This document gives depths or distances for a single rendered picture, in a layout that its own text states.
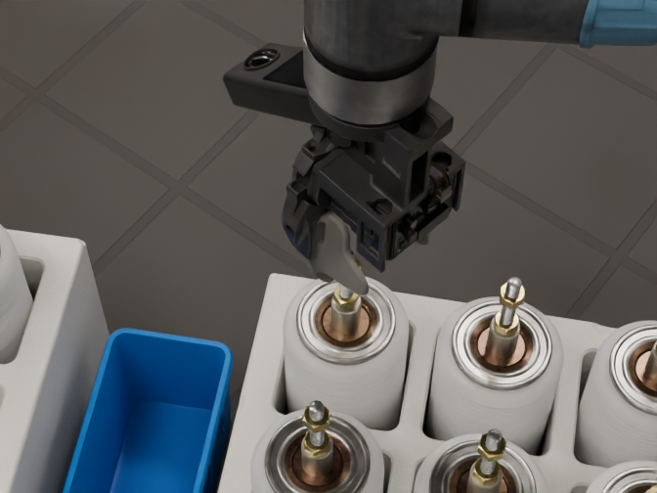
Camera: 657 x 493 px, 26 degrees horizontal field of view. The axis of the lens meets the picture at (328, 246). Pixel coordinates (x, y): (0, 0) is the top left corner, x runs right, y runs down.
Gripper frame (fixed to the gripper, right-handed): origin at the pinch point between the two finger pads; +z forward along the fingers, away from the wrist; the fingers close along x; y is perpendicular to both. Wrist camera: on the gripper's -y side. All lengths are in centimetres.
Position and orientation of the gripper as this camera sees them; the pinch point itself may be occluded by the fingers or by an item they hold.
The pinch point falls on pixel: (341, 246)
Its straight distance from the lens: 99.7
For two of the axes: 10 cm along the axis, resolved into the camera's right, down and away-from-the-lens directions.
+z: 0.0, 5.4, 8.4
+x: 7.3, -5.8, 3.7
